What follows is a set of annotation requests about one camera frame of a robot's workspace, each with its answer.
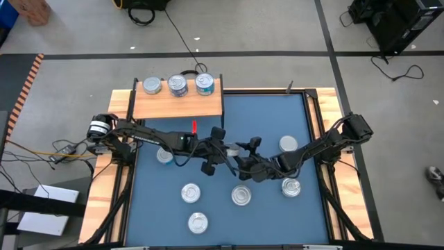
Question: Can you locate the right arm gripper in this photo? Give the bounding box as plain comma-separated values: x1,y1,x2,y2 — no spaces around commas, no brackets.
236,141,280,183

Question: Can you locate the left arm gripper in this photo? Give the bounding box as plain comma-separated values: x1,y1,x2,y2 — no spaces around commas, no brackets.
193,136,241,177

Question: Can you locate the dark blue label tuna can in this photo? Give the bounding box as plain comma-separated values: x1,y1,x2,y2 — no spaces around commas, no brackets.
281,177,302,199
187,212,210,235
167,73,189,98

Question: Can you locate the teal label tuna can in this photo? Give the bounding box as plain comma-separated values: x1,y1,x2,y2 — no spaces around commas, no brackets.
180,183,202,204
155,147,174,165
194,72,216,97

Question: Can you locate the blue table mat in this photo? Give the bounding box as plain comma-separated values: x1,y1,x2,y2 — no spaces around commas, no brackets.
125,92,330,246

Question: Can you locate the black power adapter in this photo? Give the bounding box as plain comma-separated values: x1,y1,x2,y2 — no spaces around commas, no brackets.
48,144,78,164

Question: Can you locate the black equipment case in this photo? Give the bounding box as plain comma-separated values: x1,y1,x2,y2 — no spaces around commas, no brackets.
120,0,171,11

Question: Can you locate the person's shoe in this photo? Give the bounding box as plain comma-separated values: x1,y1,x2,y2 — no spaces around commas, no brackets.
425,165,444,203

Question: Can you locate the black metal beam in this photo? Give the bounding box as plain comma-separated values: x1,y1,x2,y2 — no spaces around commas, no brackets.
0,189,87,219

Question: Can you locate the white board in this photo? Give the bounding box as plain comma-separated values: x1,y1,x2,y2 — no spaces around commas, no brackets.
16,183,80,238

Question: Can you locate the black computer tower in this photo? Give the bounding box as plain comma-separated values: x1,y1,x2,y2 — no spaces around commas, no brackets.
348,0,444,57

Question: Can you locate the black mat with orange stripes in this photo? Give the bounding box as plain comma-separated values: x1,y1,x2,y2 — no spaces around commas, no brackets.
0,53,46,142

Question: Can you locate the blue bin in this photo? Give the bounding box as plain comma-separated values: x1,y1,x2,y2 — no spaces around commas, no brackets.
0,0,20,31

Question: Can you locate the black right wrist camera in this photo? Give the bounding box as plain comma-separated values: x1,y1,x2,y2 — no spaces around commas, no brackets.
249,135,263,151

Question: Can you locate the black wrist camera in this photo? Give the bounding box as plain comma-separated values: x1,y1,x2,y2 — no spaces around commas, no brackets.
210,126,227,142
249,135,263,151

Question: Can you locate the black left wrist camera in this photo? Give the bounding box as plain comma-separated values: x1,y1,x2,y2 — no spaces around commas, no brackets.
210,126,227,142

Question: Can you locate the wooden shelf with black frame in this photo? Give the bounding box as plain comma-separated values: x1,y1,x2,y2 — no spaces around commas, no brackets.
128,73,225,130

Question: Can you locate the black table frame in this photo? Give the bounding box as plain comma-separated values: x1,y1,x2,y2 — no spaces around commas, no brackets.
81,88,375,250

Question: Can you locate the black floor cable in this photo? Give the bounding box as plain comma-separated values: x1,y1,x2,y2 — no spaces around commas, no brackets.
162,8,209,74

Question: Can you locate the yellow cable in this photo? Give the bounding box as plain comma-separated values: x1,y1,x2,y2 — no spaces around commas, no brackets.
6,139,96,158

